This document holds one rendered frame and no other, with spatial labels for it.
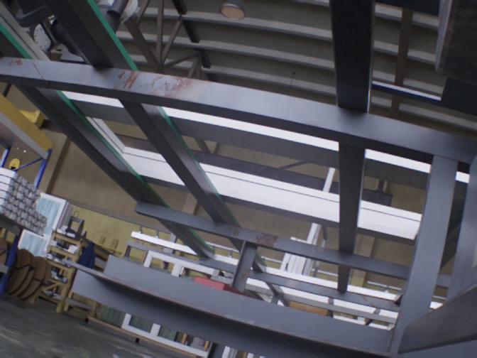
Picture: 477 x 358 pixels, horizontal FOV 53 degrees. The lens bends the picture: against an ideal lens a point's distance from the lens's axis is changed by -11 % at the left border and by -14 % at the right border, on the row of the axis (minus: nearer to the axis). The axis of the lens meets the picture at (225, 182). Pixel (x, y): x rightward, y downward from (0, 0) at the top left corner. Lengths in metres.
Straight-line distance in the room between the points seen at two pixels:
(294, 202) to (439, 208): 0.74
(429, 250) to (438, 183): 0.08
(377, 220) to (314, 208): 0.16
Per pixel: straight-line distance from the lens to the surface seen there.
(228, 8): 9.86
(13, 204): 5.64
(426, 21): 12.30
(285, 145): 0.89
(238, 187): 1.32
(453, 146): 0.62
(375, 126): 0.62
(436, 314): 0.34
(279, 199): 1.29
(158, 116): 0.88
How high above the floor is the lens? 0.54
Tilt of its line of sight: 16 degrees up
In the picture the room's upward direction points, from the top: 18 degrees clockwise
